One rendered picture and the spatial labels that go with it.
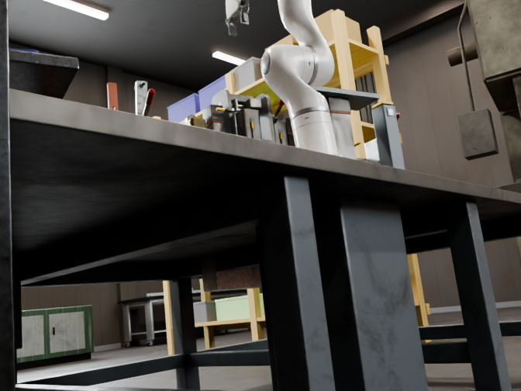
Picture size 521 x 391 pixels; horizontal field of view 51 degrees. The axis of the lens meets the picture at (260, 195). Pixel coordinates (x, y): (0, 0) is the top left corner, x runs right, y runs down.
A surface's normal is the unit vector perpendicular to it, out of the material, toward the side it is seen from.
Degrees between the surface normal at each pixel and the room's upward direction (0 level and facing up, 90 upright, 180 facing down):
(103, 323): 90
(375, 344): 90
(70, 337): 90
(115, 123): 90
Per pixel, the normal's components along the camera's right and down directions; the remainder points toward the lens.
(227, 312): -0.73, -0.06
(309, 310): 0.72, -0.22
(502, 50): -0.54, -0.08
